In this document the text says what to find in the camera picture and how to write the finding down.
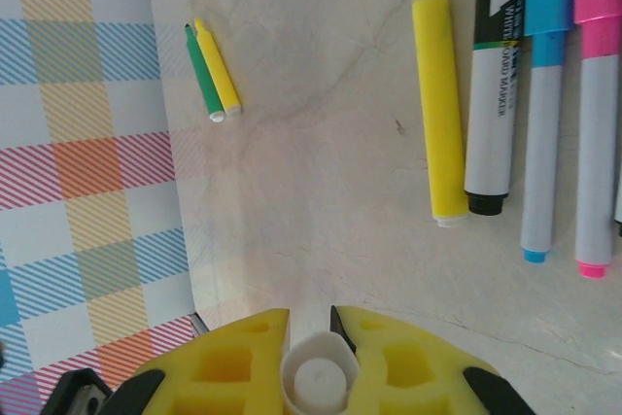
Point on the green felt marker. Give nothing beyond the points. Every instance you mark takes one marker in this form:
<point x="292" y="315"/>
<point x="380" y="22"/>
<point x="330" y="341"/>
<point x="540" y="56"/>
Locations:
<point x="203" y="75"/>

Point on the yellow highlighter pen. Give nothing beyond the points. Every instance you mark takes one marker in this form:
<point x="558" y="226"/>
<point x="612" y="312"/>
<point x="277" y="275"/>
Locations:
<point x="439" y="109"/>

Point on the black-capped whiteboard marker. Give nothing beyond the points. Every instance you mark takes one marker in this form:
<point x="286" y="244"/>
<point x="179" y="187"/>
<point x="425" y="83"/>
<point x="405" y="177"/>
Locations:
<point x="493" y="109"/>

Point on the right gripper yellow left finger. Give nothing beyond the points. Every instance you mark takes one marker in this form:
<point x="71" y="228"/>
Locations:
<point x="194" y="366"/>

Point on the yellow felt marker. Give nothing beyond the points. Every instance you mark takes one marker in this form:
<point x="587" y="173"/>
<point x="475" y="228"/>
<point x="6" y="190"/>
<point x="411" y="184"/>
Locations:
<point x="217" y="67"/>

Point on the light blue whiteboard pen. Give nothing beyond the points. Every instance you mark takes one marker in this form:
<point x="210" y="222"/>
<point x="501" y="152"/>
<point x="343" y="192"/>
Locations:
<point x="542" y="143"/>

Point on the pink whiteboard pen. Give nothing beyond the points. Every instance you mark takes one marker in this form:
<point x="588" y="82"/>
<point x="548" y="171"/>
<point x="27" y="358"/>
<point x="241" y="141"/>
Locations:
<point x="595" y="143"/>

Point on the white marker cap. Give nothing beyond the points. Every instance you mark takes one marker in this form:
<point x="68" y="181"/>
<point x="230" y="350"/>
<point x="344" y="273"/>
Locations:
<point x="318" y="381"/>

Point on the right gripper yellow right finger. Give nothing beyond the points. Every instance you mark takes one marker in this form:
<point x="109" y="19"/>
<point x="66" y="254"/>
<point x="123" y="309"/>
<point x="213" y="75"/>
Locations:
<point x="437" y="376"/>

